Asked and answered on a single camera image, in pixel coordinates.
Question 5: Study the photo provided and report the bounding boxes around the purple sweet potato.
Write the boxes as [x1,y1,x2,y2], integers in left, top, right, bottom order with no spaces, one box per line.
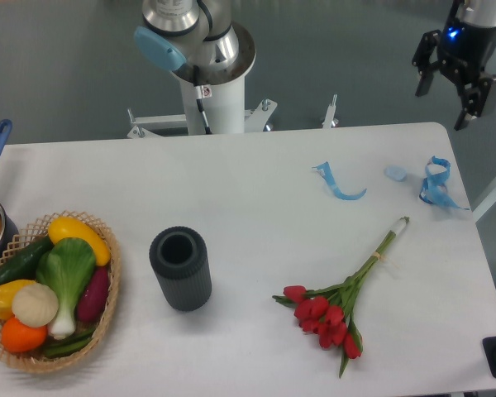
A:
[76,267,110,323]

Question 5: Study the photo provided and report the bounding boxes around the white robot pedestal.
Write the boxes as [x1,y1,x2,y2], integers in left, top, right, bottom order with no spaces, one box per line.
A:
[127,22,278,138]

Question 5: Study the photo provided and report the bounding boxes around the dark green cucumber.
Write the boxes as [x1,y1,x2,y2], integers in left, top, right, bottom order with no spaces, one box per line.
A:
[0,236,54,285]

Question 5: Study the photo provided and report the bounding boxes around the red tulip bouquet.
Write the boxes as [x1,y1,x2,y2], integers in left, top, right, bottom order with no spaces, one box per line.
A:
[272,217,410,376]

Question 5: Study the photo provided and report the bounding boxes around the white table leg bracket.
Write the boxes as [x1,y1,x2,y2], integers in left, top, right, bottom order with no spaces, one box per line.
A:
[322,93,339,129]

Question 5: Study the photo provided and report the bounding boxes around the tangled blue tape strip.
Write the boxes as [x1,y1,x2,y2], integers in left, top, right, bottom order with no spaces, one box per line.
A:
[418,156,470,210]

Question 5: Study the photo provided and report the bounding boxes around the green bok choy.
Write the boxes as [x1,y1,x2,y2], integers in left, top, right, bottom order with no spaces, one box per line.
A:
[36,237,96,341]

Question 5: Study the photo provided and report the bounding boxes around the yellow bell pepper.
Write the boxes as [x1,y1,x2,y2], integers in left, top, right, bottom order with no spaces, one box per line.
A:
[0,280,35,321]

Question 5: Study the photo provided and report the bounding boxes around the yellow squash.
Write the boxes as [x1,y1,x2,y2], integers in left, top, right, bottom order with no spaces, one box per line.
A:
[48,216,111,266]

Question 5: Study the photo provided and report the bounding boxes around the curved blue tape strip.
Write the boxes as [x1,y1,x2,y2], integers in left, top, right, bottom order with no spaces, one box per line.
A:
[313,161,367,201]

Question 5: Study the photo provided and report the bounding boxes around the dark grey ribbed vase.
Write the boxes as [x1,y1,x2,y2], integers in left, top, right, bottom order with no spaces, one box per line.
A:
[149,226,212,312]

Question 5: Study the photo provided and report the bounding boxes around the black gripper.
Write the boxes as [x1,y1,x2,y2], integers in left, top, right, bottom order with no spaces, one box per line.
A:
[412,3,496,131]

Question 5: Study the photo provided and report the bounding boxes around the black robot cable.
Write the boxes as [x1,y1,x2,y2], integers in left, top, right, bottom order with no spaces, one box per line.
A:
[191,65,213,136]

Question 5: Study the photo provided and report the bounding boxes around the woven wicker basket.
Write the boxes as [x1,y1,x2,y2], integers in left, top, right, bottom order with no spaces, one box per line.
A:
[0,210,122,374]

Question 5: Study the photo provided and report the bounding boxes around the cream garlic bulb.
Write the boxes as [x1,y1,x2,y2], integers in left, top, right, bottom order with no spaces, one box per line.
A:
[12,283,59,328]

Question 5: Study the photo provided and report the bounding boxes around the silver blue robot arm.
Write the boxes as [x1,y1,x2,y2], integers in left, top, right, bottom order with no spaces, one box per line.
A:
[134,1,496,135]

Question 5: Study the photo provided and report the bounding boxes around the green bean pods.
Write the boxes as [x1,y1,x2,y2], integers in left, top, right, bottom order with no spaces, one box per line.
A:
[42,327,95,359]

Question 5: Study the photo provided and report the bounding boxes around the orange fruit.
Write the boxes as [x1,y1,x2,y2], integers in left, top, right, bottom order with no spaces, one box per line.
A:
[1,317,47,353]

